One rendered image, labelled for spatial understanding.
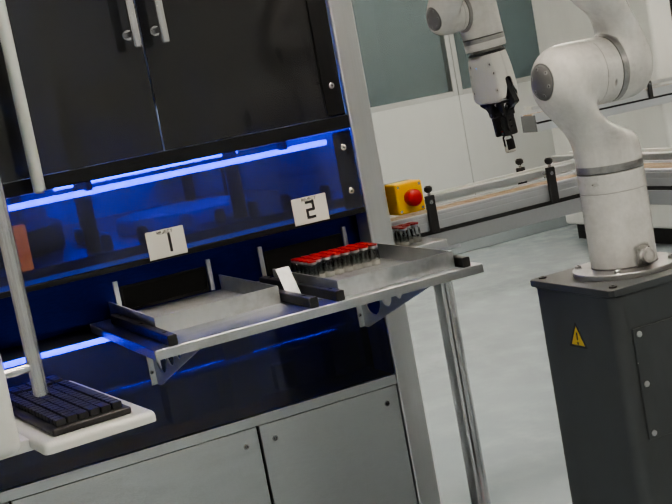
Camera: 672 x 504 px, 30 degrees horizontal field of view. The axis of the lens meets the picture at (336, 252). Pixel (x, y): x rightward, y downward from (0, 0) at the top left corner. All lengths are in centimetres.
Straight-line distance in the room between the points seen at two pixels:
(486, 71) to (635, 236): 49
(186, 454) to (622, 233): 107
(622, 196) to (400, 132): 588
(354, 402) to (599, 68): 104
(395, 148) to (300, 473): 538
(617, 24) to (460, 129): 606
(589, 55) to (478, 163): 617
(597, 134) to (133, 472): 120
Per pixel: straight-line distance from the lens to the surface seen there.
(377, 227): 287
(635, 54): 230
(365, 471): 293
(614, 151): 227
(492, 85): 255
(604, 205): 228
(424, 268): 250
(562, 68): 221
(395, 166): 808
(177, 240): 269
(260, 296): 248
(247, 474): 281
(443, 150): 826
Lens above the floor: 130
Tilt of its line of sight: 8 degrees down
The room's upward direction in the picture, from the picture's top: 11 degrees counter-clockwise
